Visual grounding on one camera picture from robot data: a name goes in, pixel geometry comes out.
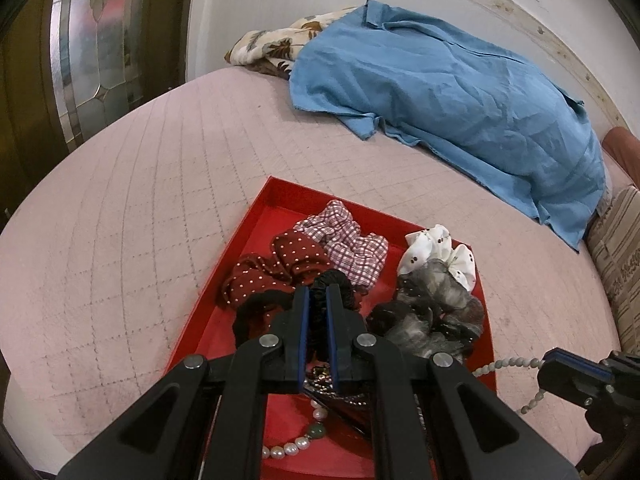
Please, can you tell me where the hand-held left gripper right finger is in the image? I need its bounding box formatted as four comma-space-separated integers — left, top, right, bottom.
325, 284, 577, 480

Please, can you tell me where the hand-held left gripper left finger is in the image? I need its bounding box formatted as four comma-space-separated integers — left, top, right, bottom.
57, 286, 311, 480

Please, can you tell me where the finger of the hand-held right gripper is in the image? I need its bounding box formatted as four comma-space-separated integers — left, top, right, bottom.
537, 349, 614, 408

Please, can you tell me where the grey bead necklace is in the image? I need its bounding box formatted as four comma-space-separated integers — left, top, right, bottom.
472, 356, 547, 416

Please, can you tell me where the black scrunchie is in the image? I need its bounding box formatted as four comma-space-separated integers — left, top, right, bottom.
231, 268, 357, 364

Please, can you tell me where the red polka dot scrunchie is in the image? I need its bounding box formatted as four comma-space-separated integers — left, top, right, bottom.
216, 228, 334, 312

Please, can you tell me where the grey sheer scrunchie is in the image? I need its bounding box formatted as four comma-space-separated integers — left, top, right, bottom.
366, 257, 486, 362

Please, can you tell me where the red tray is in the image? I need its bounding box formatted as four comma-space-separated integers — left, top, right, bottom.
162, 175, 499, 480

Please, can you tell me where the dark beaded jewelry pile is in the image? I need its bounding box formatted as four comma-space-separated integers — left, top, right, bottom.
304, 366, 374, 437

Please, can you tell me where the pink plaid scrunchie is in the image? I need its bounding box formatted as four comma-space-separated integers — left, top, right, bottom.
292, 199, 390, 292

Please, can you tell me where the striped cushion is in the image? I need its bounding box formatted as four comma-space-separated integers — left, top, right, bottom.
584, 184, 640, 357

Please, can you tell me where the white dotted scrunchie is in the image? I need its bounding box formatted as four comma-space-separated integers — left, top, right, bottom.
397, 223, 479, 292

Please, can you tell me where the pink quilted bed cover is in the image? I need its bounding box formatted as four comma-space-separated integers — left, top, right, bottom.
0, 66, 627, 480

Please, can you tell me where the pink pillow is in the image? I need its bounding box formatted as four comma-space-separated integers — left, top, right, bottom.
601, 126, 640, 187

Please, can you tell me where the blue cloth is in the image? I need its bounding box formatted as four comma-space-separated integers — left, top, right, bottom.
288, 0, 607, 252

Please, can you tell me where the floral cloth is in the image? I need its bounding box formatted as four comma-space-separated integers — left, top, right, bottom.
223, 6, 359, 81

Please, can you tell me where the wooden door with glass panel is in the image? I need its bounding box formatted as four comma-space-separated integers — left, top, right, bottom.
0, 0, 202, 217

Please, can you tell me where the white pearl necklace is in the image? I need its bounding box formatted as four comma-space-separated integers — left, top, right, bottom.
260, 397, 331, 461

